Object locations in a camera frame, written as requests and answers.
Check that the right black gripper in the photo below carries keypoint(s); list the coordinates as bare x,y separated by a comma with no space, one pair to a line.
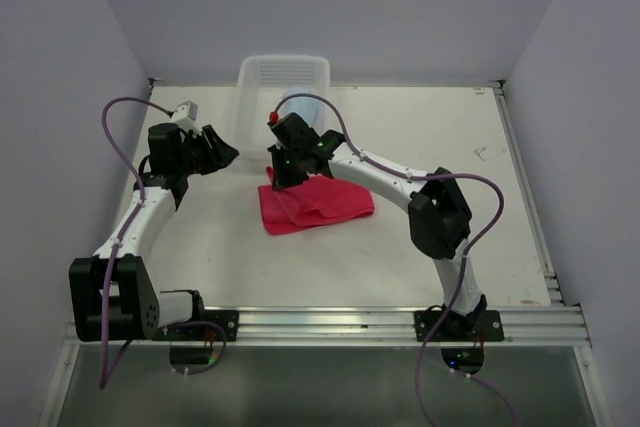
281,179

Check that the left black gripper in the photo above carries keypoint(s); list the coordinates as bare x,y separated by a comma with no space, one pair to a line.
218,156

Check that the pink towel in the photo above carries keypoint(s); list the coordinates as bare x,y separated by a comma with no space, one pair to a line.
318,202

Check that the light blue towel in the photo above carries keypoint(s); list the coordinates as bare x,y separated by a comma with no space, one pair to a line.
309,109

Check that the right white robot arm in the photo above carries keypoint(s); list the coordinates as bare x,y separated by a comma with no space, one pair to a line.
438,214

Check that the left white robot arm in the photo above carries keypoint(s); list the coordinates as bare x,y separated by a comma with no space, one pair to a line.
113,297

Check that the white plastic basket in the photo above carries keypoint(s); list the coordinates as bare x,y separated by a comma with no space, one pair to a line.
263,80

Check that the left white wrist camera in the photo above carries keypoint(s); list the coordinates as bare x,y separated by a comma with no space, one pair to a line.
185,116

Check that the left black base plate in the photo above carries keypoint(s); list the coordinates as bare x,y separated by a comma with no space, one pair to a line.
211,326

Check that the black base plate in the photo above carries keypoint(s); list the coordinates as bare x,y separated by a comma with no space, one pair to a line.
211,326
486,326

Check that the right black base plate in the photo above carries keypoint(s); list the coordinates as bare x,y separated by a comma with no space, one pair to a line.
486,326

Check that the aluminium mounting rail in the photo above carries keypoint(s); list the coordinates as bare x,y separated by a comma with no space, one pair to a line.
523,326

